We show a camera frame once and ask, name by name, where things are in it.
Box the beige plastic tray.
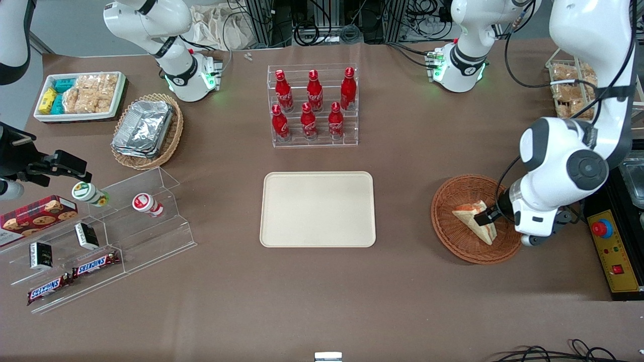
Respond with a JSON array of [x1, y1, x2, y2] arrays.
[[260, 171, 377, 248]]

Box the black cable at right arm base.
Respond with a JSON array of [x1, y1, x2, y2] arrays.
[[177, 34, 233, 77]]

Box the white wire rack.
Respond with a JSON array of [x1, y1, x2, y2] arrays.
[[545, 47, 644, 122]]

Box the clear bag of rice crackers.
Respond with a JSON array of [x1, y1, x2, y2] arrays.
[[62, 87, 100, 114], [75, 74, 119, 104]]

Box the light oval wicker basket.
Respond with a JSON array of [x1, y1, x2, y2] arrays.
[[110, 93, 184, 171]]

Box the black floor cables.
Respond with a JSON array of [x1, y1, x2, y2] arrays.
[[493, 339, 644, 362]]

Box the steel pan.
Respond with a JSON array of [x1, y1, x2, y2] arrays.
[[619, 158, 644, 208]]

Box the red plaid cookie box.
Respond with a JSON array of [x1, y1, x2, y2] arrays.
[[0, 195, 79, 247]]

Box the red capped yogurt bottle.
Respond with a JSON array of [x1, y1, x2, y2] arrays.
[[132, 193, 165, 218]]

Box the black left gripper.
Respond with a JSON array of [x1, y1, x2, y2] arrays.
[[474, 185, 520, 227]]

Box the red cola bottle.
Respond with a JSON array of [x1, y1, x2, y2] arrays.
[[307, 69, 324, 113], [328, 102, 345, 140], [340, 67, 357, 111], [300, 103, 318, 141], [271, 104, 290, 142], [275, 69, 294, 113]]

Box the beige cloth bag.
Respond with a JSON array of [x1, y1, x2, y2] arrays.
[[187, 3, 253, 52]]

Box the coiled black cable bundle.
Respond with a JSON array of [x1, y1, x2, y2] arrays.
[[293, 20, 323, 47]]

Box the Snickers chocolate bar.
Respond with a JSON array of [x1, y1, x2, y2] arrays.
[[27, 273, 74, 307], [71, 250, 122, 280]]

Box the green capped yogurt bottle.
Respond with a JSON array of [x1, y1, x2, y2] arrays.
[[71, 182, 110, 208]]

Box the triangular sandwich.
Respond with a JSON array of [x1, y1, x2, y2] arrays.
[[451, 200, 498, 246]]

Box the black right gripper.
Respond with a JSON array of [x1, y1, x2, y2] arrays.
[[0, 123, 93, 184]]

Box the brown wicker basket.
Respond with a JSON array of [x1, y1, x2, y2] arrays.
[[431, 174, 527, 265]]

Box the white rectangular snack tray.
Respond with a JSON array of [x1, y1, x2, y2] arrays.
[[33, 71, 127, 123]]

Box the stack of foil trays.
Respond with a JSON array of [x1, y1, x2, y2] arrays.
[[111, 100, 176, 159]]

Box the black machine with yellow panel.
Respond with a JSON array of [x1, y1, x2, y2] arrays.
[[583, 151, 644, 302]]

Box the yellow snack packet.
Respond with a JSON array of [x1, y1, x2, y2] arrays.
[[39, 87, 58, 113]]

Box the clear acrylic bottle rack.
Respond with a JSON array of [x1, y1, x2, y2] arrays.
[[267, 63, 360, 148]]

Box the clear acrylic stepped stand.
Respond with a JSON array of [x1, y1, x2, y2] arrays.
[[0, 166, 198, 315]]

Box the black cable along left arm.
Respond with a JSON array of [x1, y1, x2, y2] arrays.
[[495, 0, 637, 212]]

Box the small black white box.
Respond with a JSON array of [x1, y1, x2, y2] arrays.
[[74, 222, 100, 251], [29, 241, 54, 271]]

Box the black cables at left arm base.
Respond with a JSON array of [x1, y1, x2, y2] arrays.
[[386, 41, 437, 69]]

